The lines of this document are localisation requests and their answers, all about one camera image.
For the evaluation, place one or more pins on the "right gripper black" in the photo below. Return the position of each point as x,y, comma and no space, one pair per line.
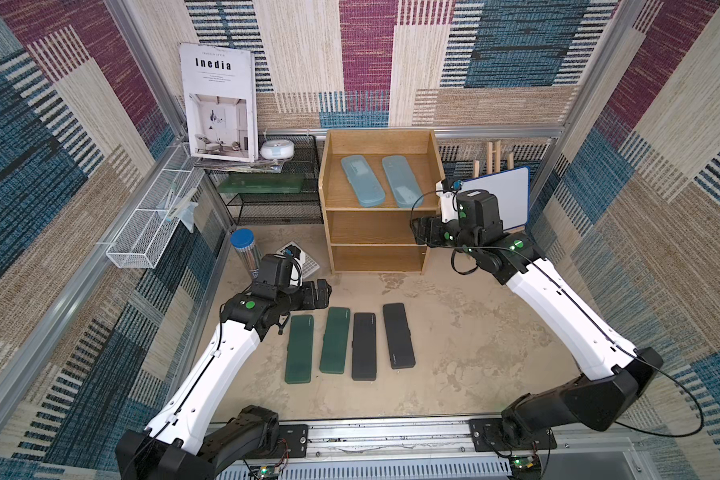
421,231

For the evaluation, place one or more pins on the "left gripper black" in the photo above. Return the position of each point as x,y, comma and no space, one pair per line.
321,300

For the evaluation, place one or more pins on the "light blue pencil case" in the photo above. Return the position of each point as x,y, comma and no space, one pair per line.
363,181
402,181

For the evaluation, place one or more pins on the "black pencil case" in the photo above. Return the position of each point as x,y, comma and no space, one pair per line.
364,347
398,335

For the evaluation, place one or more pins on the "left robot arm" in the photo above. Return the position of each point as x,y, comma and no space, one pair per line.
176,443

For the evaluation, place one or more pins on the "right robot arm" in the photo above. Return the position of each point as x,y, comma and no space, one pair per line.
613,372

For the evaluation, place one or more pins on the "dark green pencil case outer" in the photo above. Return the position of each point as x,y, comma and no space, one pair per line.
299,350

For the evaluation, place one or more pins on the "dark green pencil case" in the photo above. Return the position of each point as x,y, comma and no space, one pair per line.
299,350
335,341

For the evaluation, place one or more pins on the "dark green pencil case inner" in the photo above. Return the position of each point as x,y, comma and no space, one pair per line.
335,341

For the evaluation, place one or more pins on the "wooden three-tier shelf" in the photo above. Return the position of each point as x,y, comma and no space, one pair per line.
376,239

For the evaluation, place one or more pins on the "blue-lidded pencil tube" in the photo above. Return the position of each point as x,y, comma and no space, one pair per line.
244,243

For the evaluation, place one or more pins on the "white calculator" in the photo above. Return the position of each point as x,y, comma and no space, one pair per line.
309,266

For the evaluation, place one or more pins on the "small whiteboard on easel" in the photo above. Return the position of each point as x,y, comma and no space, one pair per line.
511,187

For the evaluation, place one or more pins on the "green tray on rack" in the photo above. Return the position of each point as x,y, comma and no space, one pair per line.
261,183

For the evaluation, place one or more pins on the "white round device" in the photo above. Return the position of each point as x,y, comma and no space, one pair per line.
277,149

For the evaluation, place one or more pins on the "white Inedia magazine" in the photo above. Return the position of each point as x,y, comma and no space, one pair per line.
220,102

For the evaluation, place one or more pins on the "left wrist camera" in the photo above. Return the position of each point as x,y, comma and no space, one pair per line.
297,267

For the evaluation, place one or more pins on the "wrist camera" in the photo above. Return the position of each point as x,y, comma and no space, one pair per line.
297,267
447,191

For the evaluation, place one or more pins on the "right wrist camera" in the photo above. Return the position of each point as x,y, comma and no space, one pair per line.
447,191

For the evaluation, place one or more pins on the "black wire rack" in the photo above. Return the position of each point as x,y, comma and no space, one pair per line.
278,209

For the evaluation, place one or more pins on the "white wire mesh basket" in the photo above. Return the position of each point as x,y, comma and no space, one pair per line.
166,204

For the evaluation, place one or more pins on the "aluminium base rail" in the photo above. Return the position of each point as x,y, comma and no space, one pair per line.
447,447

